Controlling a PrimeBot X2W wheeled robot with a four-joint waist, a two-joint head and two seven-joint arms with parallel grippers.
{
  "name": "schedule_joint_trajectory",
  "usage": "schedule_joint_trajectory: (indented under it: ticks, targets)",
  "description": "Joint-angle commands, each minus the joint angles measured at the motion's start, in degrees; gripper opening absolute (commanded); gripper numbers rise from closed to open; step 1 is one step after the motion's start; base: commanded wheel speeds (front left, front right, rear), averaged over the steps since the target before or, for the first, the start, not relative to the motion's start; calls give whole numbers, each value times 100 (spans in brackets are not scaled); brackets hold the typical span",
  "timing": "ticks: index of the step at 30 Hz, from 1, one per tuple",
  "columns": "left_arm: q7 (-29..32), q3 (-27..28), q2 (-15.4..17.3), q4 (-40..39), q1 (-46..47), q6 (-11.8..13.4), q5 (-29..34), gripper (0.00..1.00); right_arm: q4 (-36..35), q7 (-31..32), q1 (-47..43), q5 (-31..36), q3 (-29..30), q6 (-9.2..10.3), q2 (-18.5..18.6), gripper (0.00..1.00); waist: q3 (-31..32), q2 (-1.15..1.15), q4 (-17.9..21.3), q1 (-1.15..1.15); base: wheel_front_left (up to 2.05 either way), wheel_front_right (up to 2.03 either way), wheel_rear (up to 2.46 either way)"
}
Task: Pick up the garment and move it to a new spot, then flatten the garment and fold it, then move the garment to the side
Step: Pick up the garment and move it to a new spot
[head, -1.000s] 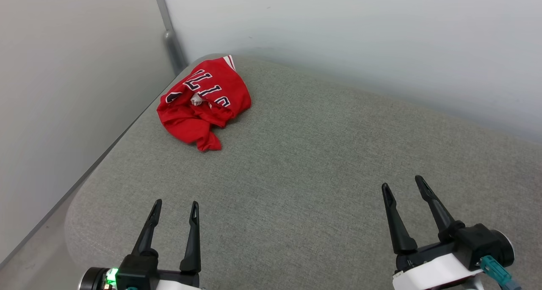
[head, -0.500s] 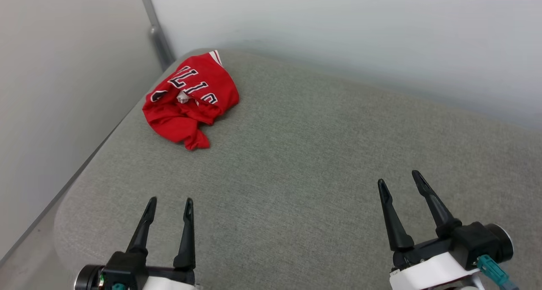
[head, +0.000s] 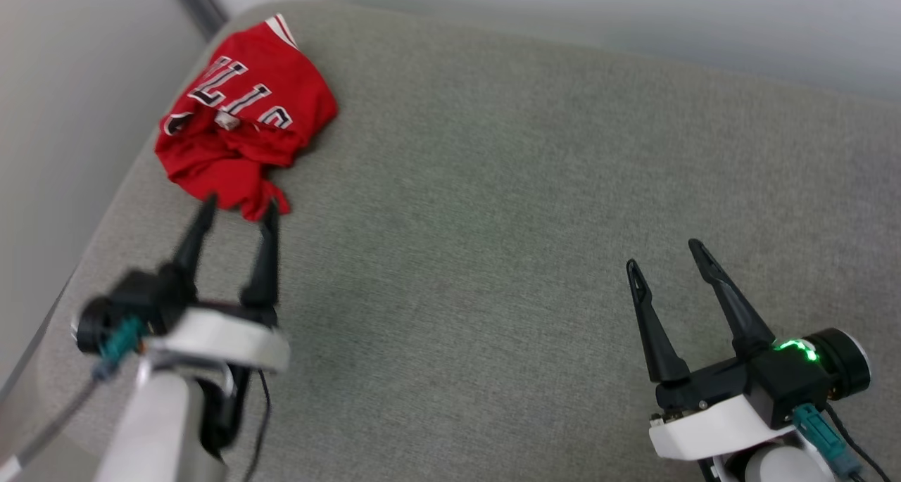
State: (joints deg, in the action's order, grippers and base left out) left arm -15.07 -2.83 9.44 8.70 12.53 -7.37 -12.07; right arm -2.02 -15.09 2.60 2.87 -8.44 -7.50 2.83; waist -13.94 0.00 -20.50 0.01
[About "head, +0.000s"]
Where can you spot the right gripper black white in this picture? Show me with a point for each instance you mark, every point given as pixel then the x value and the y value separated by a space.
pixel 711 426

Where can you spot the red basketball jersey white trim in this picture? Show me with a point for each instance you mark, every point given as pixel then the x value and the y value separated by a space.
pixel 239 151

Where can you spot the right gripper black cylinder motor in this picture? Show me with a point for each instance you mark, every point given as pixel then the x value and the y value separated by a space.
pixel 845 362

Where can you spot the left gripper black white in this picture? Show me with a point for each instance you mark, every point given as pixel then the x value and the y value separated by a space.
pixel 232 338

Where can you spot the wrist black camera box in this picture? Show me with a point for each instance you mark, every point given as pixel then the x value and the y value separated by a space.
pixel 148 299
pixel 788 383

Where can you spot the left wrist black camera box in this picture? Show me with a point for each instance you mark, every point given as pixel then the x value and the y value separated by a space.
pixel 148 299

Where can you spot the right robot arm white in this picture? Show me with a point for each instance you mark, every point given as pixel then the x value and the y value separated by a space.
pixel 774 466

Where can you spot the gripper black cylinder motor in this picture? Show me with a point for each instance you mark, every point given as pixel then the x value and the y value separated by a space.
pixel 845 362
pixel 90 327

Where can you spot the grey fabric sofa cushion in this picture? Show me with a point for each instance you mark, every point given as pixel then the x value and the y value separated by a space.
pixel 493 222

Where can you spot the dark grey wall strip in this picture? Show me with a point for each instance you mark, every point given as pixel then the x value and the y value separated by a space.
pixel 197 3

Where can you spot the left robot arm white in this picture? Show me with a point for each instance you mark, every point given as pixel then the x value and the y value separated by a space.
pixel 151 426

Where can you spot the left gripper black cylinder motor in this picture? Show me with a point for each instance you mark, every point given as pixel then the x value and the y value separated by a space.
pixel 90 327

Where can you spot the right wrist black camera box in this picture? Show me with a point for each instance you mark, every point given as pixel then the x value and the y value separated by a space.
pixel 788 383

